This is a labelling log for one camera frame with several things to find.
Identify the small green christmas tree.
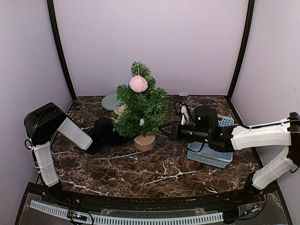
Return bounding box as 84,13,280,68
113,61,168,151

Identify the white light battery box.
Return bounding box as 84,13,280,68
139,119,145,126

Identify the light blue plastic basket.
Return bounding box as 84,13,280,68
187,114,234,168

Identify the brown gingerbread ornament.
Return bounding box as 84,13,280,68
112,104,127,123

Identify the pink pompom ornament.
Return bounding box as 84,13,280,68
129,75,148,93

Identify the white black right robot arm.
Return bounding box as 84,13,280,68
159,105,300,203

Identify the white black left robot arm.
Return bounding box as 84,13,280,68
24,102,136,204

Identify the light blue ceramic plate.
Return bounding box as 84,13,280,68
101,92,120,111

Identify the black front rail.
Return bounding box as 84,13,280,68
53,189,250,211

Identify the right black corner post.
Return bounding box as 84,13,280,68
226,0,255,101

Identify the black corner post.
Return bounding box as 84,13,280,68
226,0,255,101
46,0,77,101

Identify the white slotted cable duct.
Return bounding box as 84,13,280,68
29,200,224,225

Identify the left black corner post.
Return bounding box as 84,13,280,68
46,0,77,101

